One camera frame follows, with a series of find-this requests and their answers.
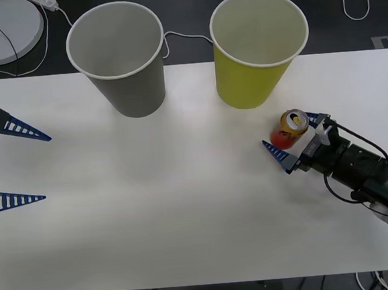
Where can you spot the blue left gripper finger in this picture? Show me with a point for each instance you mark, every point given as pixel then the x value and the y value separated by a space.
pixel 18 127
pixel 10 200

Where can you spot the yellow-green plastic waste bin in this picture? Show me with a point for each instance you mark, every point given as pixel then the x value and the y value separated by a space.
pixel 246 83

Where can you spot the orange and red drink can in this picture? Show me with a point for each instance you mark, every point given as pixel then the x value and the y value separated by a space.
pixel 288 131

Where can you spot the white power strip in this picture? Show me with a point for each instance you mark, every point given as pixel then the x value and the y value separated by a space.
pixel 44 1

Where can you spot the round pale grey disc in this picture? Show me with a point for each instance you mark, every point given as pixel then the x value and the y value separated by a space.
pixel 0 32

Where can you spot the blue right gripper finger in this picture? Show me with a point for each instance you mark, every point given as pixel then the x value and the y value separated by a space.
pixel 280 154
pixel 316 117

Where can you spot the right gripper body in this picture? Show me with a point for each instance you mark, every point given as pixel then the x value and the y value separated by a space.
pixel 316 159

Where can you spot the grey plastic waste bin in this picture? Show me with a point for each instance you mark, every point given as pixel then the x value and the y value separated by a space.
pixel 132 89

